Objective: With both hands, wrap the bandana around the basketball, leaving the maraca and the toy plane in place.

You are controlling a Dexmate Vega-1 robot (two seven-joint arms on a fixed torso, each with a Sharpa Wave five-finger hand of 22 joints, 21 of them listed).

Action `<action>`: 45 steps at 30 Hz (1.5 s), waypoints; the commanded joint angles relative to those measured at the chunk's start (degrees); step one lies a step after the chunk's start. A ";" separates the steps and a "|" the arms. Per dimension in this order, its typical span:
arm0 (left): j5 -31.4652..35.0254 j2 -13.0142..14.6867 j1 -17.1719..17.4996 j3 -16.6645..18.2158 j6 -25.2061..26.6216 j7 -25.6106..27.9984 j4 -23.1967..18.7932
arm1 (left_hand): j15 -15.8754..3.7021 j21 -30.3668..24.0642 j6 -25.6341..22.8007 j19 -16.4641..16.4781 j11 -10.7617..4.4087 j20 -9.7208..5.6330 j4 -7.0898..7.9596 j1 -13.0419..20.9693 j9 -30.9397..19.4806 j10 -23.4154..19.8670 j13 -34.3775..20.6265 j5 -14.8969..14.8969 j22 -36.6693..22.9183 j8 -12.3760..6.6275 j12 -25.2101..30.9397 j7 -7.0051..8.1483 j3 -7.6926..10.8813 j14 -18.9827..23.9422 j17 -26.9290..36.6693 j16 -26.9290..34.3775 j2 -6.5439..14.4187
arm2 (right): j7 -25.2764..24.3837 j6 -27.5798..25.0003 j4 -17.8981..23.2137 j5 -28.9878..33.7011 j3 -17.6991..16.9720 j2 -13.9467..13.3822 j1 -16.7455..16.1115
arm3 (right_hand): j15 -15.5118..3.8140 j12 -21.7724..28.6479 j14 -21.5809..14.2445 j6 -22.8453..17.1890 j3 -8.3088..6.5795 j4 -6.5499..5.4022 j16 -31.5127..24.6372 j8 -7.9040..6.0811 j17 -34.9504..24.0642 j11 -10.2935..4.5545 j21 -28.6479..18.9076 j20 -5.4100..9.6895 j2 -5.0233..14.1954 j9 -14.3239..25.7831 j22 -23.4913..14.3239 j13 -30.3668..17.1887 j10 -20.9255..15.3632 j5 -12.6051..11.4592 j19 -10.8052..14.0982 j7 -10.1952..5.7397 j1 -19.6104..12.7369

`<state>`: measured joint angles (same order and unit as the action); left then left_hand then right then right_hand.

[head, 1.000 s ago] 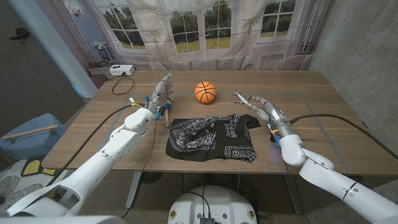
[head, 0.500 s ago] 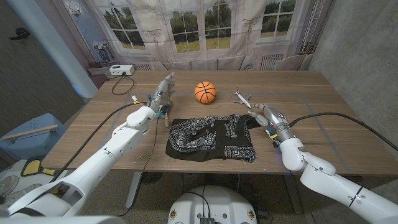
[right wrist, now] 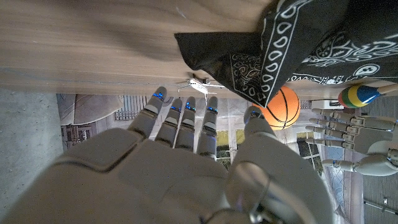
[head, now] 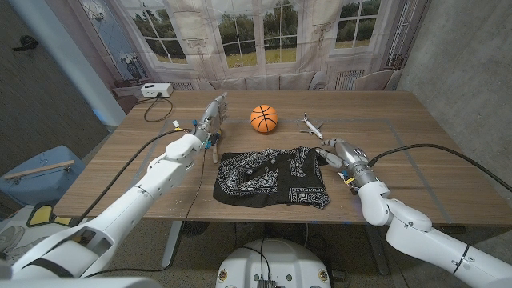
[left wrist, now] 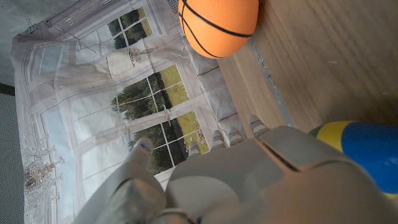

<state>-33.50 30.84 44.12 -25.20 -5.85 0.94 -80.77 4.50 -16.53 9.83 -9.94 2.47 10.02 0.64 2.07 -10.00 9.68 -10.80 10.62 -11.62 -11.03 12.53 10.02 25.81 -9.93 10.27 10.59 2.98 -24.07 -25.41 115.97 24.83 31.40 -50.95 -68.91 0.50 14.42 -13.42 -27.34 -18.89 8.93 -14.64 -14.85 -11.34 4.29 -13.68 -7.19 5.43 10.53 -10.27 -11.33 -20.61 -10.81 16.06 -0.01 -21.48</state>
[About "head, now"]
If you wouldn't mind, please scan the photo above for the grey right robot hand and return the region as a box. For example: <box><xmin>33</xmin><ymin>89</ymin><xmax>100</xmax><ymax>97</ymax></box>
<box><xmin>314</xmin><ymin>138</ymin><xmax>379</xmax><ymax>187</ymax></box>

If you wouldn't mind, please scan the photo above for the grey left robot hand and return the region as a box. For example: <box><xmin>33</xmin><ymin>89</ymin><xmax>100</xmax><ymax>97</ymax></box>
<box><xmin>191</xmin><ymin>92</ymin><xmax>229</xmax><ymax>145</ymax></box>

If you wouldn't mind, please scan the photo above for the black paisley bandana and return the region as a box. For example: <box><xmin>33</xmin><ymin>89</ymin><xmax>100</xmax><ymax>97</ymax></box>
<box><xmin>212</xmin><ymin>146</ymin><xmax>332</xmax><ymax>210</ymax></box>

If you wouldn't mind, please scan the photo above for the colourful wooden maraca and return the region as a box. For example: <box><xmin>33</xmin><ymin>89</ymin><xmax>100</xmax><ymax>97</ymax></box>
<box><xmin>210</xmin><ymin>128</ymin><xmax>223</xmax><ymax>164</ymax></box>

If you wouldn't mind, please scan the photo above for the white toy plane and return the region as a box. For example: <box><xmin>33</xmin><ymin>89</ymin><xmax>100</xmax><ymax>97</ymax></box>
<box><xmin>299</xmin><ymin>112</ymin><xmax>326</xmax><ymax>141</ymax></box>

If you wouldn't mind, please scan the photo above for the orange basketball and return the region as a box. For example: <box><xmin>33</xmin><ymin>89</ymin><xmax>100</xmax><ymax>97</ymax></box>
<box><xmin>250</xmin><ymin>104</ymin><xmax>279</xmax><ymax>134</ymax></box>

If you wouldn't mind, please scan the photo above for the white power box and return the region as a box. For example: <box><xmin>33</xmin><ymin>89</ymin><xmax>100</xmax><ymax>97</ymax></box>
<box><xmin>140</xmin><ymin>82</ymin><xmax>174</xmax><ymax>98</ymax></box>

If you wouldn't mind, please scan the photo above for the table leg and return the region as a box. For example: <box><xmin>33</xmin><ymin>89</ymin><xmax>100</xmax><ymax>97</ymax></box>
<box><xmin>161</xmin><ymin>220</ymin><xmax>183</xmax><ymax>269</ymax></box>
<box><xmin>363</xmin><ymin>223</ymin><xmax>391</xmax><ymax>276</ymax></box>

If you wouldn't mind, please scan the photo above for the printed window backdrop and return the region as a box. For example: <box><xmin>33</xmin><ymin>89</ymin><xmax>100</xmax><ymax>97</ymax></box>
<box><xmin>78</xmin><ymin>0</ymin><xmax>431</xmax><ymax>93</ymax></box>

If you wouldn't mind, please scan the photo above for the black round fan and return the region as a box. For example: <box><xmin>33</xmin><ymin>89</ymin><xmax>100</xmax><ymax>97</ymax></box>
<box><xmin>179</xmin><ymin>220</ymin><xmax>210</xmax><ymax>238</ymax></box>

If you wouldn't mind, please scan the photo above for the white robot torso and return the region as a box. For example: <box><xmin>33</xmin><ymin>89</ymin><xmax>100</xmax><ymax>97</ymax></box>
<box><xmin>215</xmin><ymin>238</ymin><xmax>332</xmax><ymax>288</ymax></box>

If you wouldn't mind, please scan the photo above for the pale round column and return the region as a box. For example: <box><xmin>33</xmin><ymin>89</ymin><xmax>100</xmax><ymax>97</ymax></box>
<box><xmin>7</xmin><ymin>0</ymin><xmax>127</xmax><ymax>127</ymax></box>

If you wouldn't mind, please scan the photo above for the yellow and black bag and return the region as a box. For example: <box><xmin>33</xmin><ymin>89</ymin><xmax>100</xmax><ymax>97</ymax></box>
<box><xmin>26</xmin><ymin>201</ymin><xmax>79</xmax><ymax>228</ymax></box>

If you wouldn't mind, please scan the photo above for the grey shoe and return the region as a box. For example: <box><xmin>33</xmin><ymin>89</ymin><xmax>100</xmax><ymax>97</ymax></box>
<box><xmin>0</xmin><ymin>225</ymin><xmax>26</xmax><ymax>254</ymax></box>

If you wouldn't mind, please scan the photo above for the black power box cable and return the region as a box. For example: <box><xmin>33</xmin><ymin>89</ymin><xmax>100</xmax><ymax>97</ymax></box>
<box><xmin>135</xmin><ymin>94</ymin><xmax>174</xmax><ymax>123</ymax></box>

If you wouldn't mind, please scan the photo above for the thin black left wrist cable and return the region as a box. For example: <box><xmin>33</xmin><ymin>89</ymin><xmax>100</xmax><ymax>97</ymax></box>
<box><xmin>86</xmin><ymin>150</ymin><xmax>207</xmax><ymax>279</ymax></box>

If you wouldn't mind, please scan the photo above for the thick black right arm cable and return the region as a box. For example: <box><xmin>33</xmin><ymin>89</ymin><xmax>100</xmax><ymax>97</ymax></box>
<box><xmin>367</xmin><ymin>143</ymin><xmax>512</xmax><ymax>193</ymax></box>

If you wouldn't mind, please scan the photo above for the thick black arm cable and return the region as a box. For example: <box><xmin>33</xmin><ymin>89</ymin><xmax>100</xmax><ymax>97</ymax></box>
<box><xmin>70</xmin><ymin>127</ymin><xmax>193</xmax><ymax>227</ymax></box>
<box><xmin>367</xmin><ymin>143</ymin><xmax>512</xmax><ymax>193</ymax></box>

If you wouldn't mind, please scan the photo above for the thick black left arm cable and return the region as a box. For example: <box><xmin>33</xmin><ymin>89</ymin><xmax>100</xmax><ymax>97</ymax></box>
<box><xmin>70</xmin><ymin>127</ymin><xmax>193</xmax><ymax>227</ymax></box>

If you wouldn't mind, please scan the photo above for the blue bin with wooden handle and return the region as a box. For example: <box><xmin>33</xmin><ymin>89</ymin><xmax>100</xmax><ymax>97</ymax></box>
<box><xmin>0</xmin><ymin>144</ymin><xmax>87</xmax><ymax>207</ymax></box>

